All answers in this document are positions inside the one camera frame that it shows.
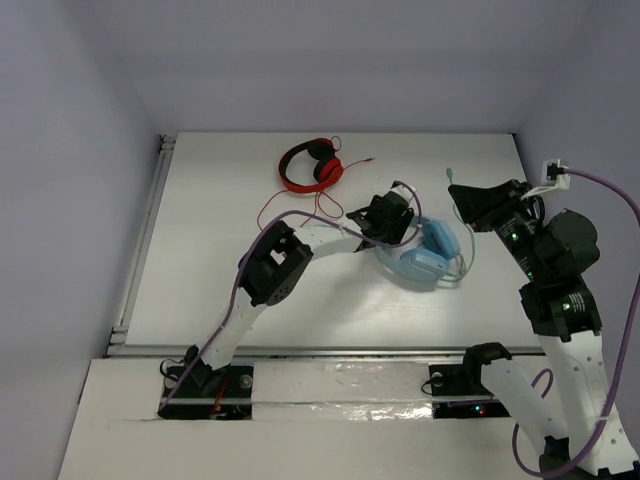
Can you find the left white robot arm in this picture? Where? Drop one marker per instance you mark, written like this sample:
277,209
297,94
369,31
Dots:
271,268

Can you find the light blue headphones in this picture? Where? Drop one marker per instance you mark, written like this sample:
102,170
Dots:
436,258

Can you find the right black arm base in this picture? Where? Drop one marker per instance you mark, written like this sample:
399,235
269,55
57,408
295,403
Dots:
457,390

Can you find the aluminium rail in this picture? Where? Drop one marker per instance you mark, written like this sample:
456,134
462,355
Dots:
126,307
128,351

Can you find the aluminium front rail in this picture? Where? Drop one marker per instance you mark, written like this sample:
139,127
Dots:
128,351

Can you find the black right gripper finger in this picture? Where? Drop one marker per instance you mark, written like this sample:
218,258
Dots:
481,224
475,204

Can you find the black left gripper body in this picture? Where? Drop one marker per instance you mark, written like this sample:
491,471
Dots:
373,220

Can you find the white foam front board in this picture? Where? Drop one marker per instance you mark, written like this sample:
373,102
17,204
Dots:
317,419

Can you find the aluminium left side rail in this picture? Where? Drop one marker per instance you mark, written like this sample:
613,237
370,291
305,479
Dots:
126,307

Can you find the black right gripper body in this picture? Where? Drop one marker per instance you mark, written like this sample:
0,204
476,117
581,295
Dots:
511,216

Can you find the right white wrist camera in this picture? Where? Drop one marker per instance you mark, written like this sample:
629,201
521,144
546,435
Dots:
555,178

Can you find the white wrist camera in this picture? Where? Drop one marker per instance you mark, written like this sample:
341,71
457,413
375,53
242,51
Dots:
407,192
555,178

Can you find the red black headphones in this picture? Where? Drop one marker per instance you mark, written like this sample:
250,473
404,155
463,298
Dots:
326,173

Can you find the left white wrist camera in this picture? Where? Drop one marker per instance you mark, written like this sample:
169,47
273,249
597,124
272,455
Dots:
407,192

